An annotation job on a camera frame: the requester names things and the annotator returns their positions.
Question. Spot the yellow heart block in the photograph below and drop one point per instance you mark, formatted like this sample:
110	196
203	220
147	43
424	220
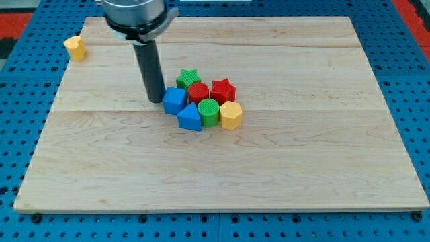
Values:
75	48

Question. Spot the light wooden board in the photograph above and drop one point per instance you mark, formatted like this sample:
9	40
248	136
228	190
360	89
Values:
316	135

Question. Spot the red star block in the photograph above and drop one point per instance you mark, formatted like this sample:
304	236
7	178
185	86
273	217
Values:
223	91

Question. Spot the green cylinder block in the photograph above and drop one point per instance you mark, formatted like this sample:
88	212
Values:
209	112

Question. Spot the green star block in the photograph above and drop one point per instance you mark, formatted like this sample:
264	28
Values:
187	78

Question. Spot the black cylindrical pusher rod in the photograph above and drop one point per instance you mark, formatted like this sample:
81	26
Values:
150	68

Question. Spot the yellow hexagon block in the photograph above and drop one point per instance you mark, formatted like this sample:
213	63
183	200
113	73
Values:
230	115

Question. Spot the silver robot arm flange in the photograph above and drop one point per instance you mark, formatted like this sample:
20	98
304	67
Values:
138	21

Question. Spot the blue cube block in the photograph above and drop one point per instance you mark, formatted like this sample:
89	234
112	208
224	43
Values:
174	100

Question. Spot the red cylinder block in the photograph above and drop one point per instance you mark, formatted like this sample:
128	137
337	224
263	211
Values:
197	92

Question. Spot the blue triangle block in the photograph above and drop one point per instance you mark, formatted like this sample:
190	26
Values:
189	118

